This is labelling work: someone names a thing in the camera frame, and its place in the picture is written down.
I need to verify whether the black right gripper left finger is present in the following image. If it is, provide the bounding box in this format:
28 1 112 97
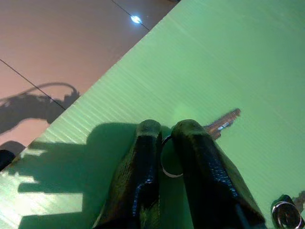
92 118 163 229

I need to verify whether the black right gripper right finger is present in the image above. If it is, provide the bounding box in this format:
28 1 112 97
171 119 267 229

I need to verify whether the silver key ring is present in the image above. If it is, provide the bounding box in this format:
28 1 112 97
271 194 303 229
160 135 184 178

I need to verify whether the brass key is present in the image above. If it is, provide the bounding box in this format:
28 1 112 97
203 108 241 139

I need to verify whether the green corrugated plastic board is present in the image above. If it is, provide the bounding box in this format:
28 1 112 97
0 0 305 229

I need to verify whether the black rounded object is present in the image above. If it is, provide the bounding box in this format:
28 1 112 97
0 149 16 172

